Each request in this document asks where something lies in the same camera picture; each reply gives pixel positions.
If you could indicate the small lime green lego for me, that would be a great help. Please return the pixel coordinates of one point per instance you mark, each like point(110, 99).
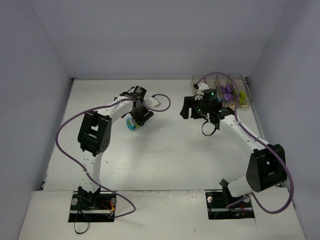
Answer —
point(242, 97)

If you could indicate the clear bin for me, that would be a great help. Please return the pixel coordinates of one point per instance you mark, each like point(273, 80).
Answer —
point(224, 80)
point(213, 83)
point(242, 86)
point(195, 80)

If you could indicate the purple oval paw lego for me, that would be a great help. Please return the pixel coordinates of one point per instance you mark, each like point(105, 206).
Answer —
point(228, 89)

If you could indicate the wrist white camera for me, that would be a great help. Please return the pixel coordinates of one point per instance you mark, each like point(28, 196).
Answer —
point(152, 102)
point(201, 88)

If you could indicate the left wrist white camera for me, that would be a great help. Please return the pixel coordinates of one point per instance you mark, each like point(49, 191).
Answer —
point(152, 102)

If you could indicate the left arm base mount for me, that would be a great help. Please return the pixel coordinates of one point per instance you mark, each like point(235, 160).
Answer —
point(102, 210)

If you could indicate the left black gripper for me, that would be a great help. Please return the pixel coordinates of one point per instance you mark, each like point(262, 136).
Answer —
point(141, 116)

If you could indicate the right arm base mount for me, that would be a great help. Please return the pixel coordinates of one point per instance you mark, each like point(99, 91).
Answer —
point(222, 206)

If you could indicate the purple lego brick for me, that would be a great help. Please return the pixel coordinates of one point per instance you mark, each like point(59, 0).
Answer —
point(228, 97)

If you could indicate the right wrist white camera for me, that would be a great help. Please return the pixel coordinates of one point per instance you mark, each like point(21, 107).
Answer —
point(201, 88)

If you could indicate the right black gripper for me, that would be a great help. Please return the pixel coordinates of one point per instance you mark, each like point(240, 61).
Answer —
point(192, 109)

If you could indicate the teal green monster lego stack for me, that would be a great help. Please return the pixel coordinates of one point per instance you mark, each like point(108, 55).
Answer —
point(131, 124)

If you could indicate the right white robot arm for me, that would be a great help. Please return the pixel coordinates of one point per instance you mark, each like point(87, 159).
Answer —
point(265, 161)

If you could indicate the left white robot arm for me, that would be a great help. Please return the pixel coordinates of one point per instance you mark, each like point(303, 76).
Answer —
point(95, 131)

